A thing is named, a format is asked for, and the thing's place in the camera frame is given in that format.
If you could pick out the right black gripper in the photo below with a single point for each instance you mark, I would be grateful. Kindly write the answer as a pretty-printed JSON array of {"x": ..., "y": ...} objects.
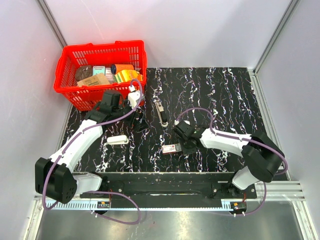
[{"x": 186, "y": 152}]

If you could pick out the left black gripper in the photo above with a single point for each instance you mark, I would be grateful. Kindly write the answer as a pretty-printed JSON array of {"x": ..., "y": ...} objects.
[{"x": 138, "y": 125}]

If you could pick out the red white staple box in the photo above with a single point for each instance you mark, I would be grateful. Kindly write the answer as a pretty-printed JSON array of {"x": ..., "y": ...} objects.
[{"x": 171, "y": 148}]

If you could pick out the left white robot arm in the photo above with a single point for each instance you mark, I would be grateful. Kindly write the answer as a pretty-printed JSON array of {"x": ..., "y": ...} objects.
[{"x": 54, "y": 176}]

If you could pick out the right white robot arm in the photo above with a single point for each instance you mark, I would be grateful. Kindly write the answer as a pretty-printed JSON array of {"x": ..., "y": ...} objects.
[{"x": 262, "y": 157}]

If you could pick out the yellow orange snack box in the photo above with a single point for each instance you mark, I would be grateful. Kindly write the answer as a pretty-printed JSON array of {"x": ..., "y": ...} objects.
[{"x": 127, "y": 75}]

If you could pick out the pink white small box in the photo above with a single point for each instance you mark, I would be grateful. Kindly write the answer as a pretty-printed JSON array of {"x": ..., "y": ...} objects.
[{"x": 109, "y": 75}]

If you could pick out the brown cardboard box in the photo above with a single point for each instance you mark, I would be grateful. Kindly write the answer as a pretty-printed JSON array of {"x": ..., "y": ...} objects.
[{"x": 95, "y": 80}]

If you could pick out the orange bottle blue cap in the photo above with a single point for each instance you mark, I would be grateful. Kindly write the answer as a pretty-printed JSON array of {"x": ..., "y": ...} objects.
[{"x": 116, "y": 68}]

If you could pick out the teal white box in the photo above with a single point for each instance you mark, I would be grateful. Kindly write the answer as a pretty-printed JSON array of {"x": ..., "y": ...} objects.
[{"x": 98, "y": 70}]

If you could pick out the red plastic shopping basket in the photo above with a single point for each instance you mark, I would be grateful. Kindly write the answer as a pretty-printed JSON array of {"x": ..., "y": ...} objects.
[{"x": 84, "y": 98}]

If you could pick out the brown round cookie pack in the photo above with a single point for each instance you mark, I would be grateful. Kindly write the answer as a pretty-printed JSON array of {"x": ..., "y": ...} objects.
[{"x": 83, "y": 72}]

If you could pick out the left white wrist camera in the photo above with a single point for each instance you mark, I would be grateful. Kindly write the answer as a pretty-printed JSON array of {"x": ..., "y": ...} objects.
[{"x": 133, "y": 97}]

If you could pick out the aluminium frame rail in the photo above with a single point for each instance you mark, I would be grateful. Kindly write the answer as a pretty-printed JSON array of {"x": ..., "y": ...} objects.
[{"x": 274, "y": 191}]

